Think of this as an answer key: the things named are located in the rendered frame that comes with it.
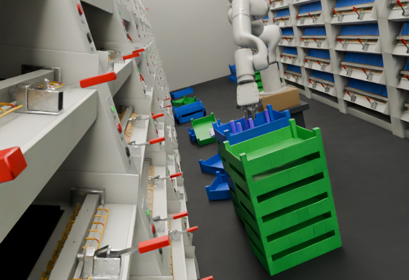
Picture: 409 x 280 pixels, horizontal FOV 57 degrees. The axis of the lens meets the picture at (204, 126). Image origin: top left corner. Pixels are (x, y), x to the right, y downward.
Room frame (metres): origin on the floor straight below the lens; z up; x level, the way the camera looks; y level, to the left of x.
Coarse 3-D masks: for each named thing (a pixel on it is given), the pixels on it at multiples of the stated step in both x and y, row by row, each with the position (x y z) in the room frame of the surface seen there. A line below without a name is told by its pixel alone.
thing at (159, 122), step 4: (152, 112) 1.95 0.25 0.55; (156, 112) 1.95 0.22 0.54; (156, 120) 1.80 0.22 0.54; (160, 120) 1.95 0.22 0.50; (156, 124) 1.89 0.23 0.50; (160, 124) 1.80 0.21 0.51; (156, 128) 1.78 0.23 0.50; (160, 128) 1.79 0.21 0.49; (160, 132) 1.73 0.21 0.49; (160, 136) 1.65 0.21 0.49; (164, 148) 1.35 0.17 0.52; (164, 152) 1.35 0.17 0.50
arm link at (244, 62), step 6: (234, 54) 1.76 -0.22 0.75; (240, 54) 1.73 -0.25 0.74; (246, 54) 1.72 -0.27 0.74; (252, 54) 1.75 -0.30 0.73; (240, 60) 1.72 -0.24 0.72; (246, 60) 1.70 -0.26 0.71; (252, 60) 1.70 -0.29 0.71; (240, 66) 1.70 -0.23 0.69; (246, 66) 1.69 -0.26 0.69; (252, 66) 1.69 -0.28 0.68; (240, 72) 1.69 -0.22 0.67; (246, 72) 1.68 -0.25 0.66; (252, 72) 1.69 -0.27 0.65
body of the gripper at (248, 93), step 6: (240, 84) 1.68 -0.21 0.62; (246, 84) 1.67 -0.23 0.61; (252, 84) 1.66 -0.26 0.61; (240, 90) 1.67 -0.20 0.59; (246, 90) 1.66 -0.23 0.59; (252, 90) 1.65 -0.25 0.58; (258, 90) 1.67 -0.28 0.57; (240, 96) 1.66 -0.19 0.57; (246, 96) 1.65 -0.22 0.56; (252, 96) 1.64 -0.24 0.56; (258, 96) 1.63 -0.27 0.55; (240, 102) 1.65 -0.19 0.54; (246, 102) 1.64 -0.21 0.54; (252, 102) 1.63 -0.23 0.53; (258, 102) 1.67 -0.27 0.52
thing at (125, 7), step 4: (116, 0) 1.35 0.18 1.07; (120, 0) 1.54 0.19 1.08; (120, 4) 1.46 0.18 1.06; (124, 4) 1.79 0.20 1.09; (128, 4) 1.95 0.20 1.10; (120, 8) 1.46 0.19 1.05; (124, 8) 1.62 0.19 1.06; (128, 8) 1.95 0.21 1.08; (124, 12) 1.63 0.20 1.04; (128, 12) 1.84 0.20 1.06; (124, 16) 1.64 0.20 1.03; (128, 16) 1.85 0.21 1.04; (128, 20) 1.86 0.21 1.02
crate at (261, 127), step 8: (272, 112) 1.72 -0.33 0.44; (280, 112) 1.64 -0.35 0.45; (288, 112) 1.54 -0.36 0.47; (240, 120) 1.70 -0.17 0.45; (256, 120) 1.72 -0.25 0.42; (264, 120) 1.73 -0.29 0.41; (272, 120) 1.72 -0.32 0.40; (280, 120) 1.53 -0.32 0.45; (216, 128) 1.66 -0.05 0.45; (224, 128) 1.69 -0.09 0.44; (256, 128) 1.51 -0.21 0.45; (264, 128) 1.52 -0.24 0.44; (272, 128) 1.53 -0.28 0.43; (216, 136) 1.66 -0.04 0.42; (224, 136) 1.51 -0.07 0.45; (232, 136) 1.49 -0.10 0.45; (240, 136) 1.50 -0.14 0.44; (248, 136) 1.50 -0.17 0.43; (256, 136) 1.51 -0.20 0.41; (232, 144) 1.49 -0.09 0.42
